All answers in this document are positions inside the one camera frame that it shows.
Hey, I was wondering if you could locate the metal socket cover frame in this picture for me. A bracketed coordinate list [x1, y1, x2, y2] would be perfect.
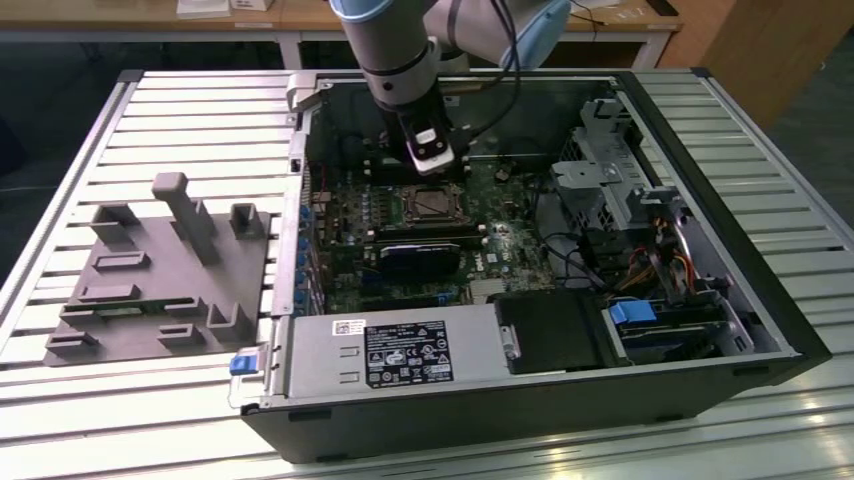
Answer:
[399, 184, 468, 224]

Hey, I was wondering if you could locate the CPU socket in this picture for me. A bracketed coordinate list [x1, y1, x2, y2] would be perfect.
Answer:
[396, 182, 471, 226]

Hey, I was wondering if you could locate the black plastic bay cover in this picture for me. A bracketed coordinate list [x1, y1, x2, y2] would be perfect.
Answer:
[496, 291, 623, 376]

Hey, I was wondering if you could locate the green motherboard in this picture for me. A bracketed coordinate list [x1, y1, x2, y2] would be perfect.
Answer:
[304, 154, 559, 314]

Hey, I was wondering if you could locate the silver metal drive cage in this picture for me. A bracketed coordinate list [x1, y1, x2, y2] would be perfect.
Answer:
[549, 97, 675, 232]

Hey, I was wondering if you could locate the silver chipset heatsink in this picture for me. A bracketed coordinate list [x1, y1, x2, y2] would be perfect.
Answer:
[469, 279, 505, 302]

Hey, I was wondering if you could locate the grey parts rack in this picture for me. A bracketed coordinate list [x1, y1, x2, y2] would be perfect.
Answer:
[40, 172, 279, 369]

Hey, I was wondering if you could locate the silver power supply unit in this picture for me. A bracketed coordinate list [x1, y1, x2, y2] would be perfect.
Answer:
[285, 303, 520, 408]

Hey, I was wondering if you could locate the wooden desk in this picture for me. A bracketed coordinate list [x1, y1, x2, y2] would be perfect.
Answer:
[0, 0, 683, 71]

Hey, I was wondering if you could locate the hard disk in blue carrier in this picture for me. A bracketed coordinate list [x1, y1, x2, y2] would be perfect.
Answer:
[601, 298, 730, 366]

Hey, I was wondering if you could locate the wooden cabinet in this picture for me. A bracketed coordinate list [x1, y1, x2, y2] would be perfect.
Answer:
[656, 0, 854, 130]

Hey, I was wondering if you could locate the black open PC case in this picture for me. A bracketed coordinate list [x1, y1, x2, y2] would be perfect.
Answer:
[238, 67, 834, 465]

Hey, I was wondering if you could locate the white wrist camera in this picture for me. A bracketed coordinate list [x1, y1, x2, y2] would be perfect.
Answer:
[404, 127, 456, 175]

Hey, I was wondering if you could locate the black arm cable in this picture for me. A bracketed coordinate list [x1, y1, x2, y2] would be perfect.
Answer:
[445, 0, 529, 147]

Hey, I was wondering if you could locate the coloured wire bundle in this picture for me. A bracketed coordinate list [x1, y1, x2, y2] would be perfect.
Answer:
[616, 244, 699, 304]

